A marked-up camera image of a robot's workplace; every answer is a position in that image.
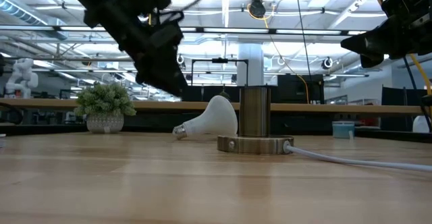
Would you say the green potted plant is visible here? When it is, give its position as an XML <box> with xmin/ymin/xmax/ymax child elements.
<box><xmin>73</xmin><ymin>82</ymin><xmax>138</xmax><ymax>134</ymax></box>

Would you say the tall black cabinet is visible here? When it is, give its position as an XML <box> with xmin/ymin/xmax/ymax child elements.
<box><xmin>277</xmin><ymin>74</ymin><xmax>325</xmax><ymax>105</ymax></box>

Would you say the white lamp cord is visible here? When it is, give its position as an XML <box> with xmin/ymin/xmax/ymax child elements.
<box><xmin>284</xmin><ymin>142</ymin><xmax>432</xmax><ymax>173</ymax></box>

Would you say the black ceiling cable reel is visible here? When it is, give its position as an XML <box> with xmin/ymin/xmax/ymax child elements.
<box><xmin>248</xmin><ymin>0</ymin><xmax>267</xmax><ymax>19</ymax></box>

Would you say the black aluminium table frame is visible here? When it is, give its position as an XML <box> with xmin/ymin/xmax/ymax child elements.
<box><xmin>0</xmin><ymin>124</ymin><xmax>432</xmax><ymax>143</ymax></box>

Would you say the thin black hanging cable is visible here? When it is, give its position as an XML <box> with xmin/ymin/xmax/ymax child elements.
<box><xmin>294</xmin><ymin>0</ymin><xmax>313</xmax><ymax>82</ymax></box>

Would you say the thin yellow hanging cable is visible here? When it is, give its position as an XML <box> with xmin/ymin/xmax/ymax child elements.
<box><xmin>247</xmin><ymin>3</ymin><xmax>311</xmax><ymax>105</ymax></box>

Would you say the black looped cable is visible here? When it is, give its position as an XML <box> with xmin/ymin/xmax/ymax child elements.
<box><xmin>0</xmin><ymin>102</ymin><xmax>26</xmax><ymax>126</ymax></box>

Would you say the low black partition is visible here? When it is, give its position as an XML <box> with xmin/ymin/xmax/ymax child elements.
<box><xmin>181</xmin><ymin>84</ymin><xmax>241</xmax><ymax>103</ymax></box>

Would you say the brass lamp socket base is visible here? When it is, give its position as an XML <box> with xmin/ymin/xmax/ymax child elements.
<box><xmin>217</xmin><ymin>86</ymin><xmax>295</xmax><ymax>156</ymax></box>

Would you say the tan wooden desk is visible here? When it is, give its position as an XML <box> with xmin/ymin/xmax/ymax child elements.
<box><xmin>0</xmin><ymin>98</ymin><xmax>432</xmax><ymax>116</ymax></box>

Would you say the white flood lightbulb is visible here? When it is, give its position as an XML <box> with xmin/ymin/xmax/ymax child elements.
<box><xmin>171</xmin><ymin>94</ymin><xmax>239</xmax><ymax>140</ymax></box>

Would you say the white humanoid robot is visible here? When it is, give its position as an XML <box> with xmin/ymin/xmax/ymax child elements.
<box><xmin>3</xmin><ymin>57</ymin><xmax>39</xmax><ymax>99</ymax></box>

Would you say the white plastic jug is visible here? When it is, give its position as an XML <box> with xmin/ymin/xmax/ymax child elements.
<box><xmin>412</xmin><ymin>115</ymin><xmax>432</xmax><ymax>134</ymax></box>

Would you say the black background rig frame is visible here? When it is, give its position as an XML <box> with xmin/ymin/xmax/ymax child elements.
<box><xmin>190</xmin><ymin>57</ymin><xmax>250</xmax><ymax>88</ymax></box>

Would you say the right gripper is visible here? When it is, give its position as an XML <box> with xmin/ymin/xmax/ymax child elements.
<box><xmin>340</xmin><ymin>0</ymin><xmax>432</xmax><ymax>69</ymax></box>

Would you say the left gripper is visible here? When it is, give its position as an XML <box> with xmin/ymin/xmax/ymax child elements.
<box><xmin>116</xmin><ymin>13</ymin><xmax>188</xmax><ymax>97</ymax></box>

